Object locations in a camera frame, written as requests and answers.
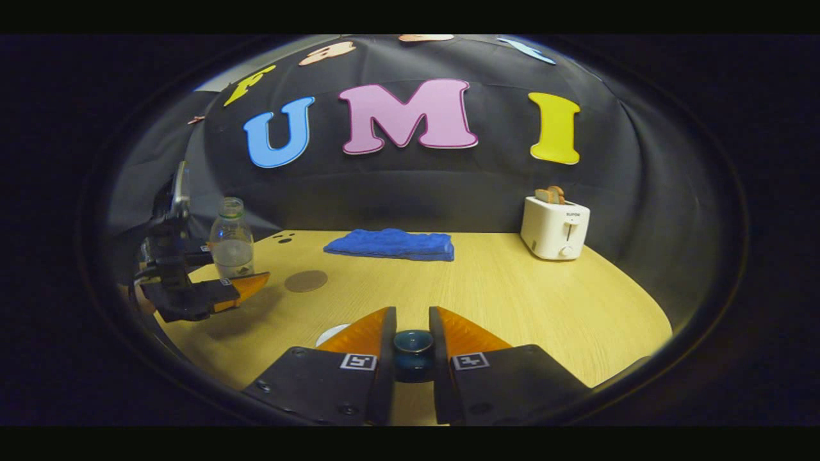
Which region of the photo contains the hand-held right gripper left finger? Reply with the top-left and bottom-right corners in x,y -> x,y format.
241,305 -> 398,426

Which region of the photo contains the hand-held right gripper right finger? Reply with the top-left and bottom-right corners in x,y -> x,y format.
428,305 -> 591,426

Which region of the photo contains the blue towel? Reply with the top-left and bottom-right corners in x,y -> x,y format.
323,228 -> 455,262

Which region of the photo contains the dark blue teacup lid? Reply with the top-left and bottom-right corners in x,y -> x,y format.
392,329 -> 436,384

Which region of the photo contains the white toaster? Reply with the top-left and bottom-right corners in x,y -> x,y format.
520,195 -> 591,261

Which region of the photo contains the round brown coaster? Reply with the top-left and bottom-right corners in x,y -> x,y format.
284,270 -> 329,293

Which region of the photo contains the black backdrop cloth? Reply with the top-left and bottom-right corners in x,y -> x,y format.
106,35 -> 725,321

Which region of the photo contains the clear plastic water bottle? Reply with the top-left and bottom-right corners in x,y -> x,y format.
209,197 -> 255,280

